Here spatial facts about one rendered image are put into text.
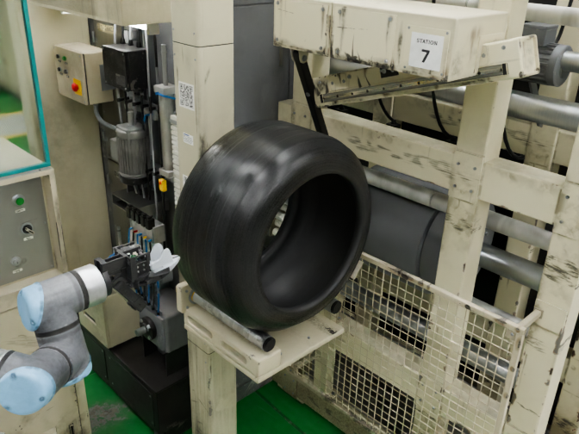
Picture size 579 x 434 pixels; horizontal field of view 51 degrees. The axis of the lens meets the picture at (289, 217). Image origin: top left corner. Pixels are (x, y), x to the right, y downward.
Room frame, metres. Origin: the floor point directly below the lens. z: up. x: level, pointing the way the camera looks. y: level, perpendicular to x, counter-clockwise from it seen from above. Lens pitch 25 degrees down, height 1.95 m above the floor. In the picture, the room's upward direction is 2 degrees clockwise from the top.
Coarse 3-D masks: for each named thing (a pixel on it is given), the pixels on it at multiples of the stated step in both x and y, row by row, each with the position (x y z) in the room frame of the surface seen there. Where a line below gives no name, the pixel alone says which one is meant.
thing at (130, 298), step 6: (120, 282) 1.16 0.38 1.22; (114, 288) 1.17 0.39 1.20; (120, 288) 1.16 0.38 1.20; (126, 288) 1.17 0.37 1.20; (120, 294) 1.19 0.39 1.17; (126, 294) 1.17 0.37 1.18; (132, 294) 1.18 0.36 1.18; (138, 294) 1.21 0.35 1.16; (126, 300) 1.19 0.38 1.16; (132, 300) 1.18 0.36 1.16; (138, 300) 1.19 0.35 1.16; (144, 300) 1.21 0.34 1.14; (132, 306) 1.19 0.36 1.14; (138, 306) 1.19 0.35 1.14; (144, 306) 1.20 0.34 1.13
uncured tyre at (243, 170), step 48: (240, 144) 1.49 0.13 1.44; (288, 144) 1.46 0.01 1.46; (336, 144) 1.55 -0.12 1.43; (192, 192) 1.43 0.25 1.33; (240, 192) 1.35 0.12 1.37; (288, 192) 1.38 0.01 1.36; (336, 192) 1.76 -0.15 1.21; (192, 240) 1.37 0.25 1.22; (240, 240) 1.30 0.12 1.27; (288, 240) 1.77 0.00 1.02; (336, 240) 1.72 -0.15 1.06; (192, 288) 1.44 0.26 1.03; (240, 288) 1.29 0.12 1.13; (288, 288) 1.64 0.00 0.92; (336, 288) 1.53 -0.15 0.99
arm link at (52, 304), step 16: (32, 288) 1.04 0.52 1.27; (48, 288) 1.05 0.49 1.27; (64, 288) 1.06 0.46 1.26; (80, 288) 1.08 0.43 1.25; (32, 304) 1.01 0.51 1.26; (48, 304) 1.02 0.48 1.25; (64, 304) 1.04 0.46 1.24; (80, 304) 1.07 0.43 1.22; (32, 320) 1.00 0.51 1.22; (48, 320) 1.01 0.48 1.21; (64, 320) 1.03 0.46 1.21
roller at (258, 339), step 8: (192, 296) 1.60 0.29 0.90; (200, 304) 1.56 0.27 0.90; (208, 304) 1.54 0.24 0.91; (216, 312) 1.51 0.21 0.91; (224, 320) 1.48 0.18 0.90; (232, 320) 1.46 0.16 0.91; (232, 328) 1.46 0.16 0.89; (240, 328) 1.43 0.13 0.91; (248, 328) 1.42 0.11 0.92; (248, 336) 1.40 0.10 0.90; (256, 336) 1.39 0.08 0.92; (264, 336) 1.38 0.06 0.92; (256, 344) 1.38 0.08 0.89; (264, 344) 1.36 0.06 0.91; (272, 344) 1.38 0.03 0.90
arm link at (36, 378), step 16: (0, 352) 0.92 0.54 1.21; (16, 352) 0.93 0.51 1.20; (48, 352) 0.95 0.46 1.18; (64, 352) 0.97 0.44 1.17; (0, 368) 0.88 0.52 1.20; (16, 368) 0.88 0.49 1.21; (32, 368) 0.88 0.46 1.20; (48, 368) 0.90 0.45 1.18; (64, 368) 0.94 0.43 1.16; (0, 384) 0.85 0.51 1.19; (16, 384) 0.86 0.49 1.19; (32, 384) 0.86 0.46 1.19; (48, 384) 0.87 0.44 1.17; (64, 384) 0.94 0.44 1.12; (0, 400) 0.85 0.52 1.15; (16, 400) 0.85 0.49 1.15; (32, 400) 0.85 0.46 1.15; (48, 400) 0.87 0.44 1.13
